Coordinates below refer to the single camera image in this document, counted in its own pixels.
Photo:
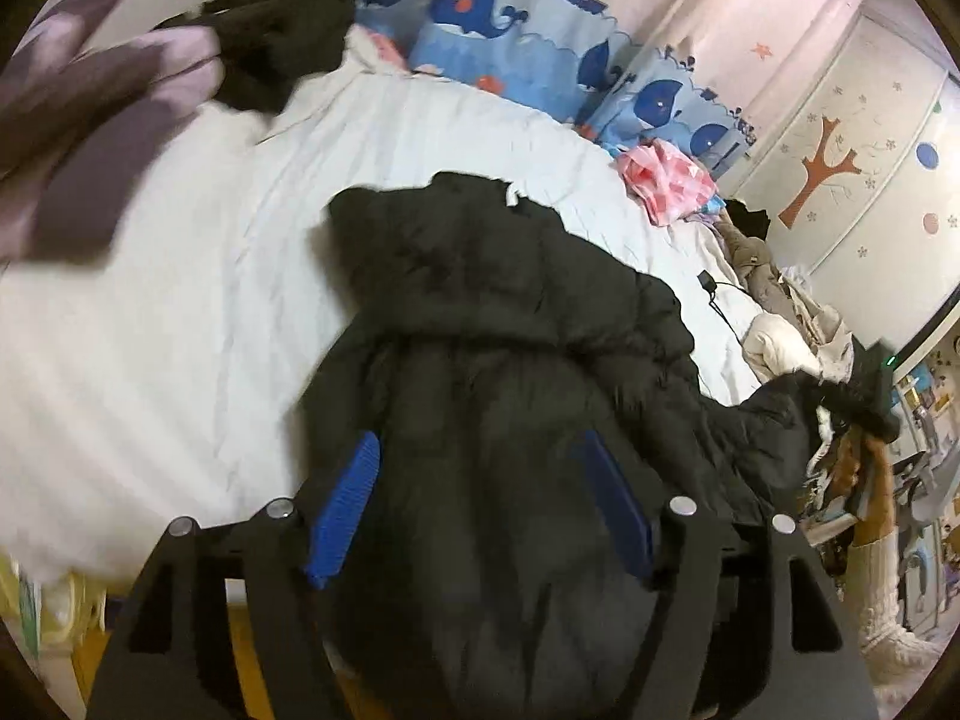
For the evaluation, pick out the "small dark cloth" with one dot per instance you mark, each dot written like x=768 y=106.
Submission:
x=750 y=217

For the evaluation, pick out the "black puffer jacket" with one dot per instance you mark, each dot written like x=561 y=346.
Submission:
x=487 y=390

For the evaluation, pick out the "whale print curtain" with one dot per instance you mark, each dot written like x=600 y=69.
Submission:
x=480 y=7

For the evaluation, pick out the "pink checked cloth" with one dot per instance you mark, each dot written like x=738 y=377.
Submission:
x=667 y=180

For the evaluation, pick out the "black crumpled garment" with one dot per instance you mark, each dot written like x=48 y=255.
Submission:
x=285 y=30

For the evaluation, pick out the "cream quilted cloth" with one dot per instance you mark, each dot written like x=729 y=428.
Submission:
x=780 y=337

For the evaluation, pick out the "pale yellow plastic object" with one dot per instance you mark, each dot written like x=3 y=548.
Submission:
x=60 y=607

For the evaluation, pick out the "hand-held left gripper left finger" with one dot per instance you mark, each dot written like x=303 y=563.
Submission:
x=345 y=510

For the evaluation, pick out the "person's right forearm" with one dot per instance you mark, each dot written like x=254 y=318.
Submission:
x=889 y=600

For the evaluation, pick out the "purple patchwork cloth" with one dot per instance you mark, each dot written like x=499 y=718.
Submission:
x=90 y=150

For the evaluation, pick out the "white striped bed sheet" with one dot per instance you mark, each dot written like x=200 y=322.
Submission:
x=187 y=315

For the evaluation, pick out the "white wardrobe with tree decal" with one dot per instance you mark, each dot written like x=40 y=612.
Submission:
x=862 y=127

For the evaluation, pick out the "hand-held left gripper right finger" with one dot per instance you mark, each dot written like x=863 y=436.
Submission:
x=619 y=510

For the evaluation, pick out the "plain pink cloth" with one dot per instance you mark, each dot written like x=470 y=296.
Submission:
x=386 y=49

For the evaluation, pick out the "cluttered desk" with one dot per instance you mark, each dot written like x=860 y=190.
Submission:
x=930 y=420

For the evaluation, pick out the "olive brown jacket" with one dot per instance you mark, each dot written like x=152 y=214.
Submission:
x=754 y=270

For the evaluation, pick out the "person's right hand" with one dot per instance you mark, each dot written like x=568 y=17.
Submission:
x=851 y=476

